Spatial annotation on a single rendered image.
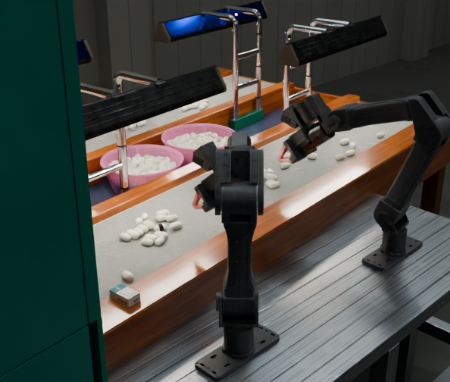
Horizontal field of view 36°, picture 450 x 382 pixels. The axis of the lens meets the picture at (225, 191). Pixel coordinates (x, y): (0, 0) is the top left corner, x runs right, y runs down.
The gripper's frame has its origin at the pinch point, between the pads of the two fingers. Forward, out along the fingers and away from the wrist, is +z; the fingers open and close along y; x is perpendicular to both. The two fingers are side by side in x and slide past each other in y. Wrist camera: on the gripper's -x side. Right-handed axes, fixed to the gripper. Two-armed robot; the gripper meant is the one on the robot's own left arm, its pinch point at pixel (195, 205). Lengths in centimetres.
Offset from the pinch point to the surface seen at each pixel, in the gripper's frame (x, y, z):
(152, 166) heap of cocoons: -22, -31, 43
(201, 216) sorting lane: 2.1, -13.3, 15.2
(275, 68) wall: -84, -316, 192
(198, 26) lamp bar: -65, -85, 42
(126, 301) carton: 11.9, 32.8, -1.9
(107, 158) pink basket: -32, -23, 52
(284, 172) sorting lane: 2, -53, 15
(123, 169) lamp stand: -21.1, -8.3, 28.4
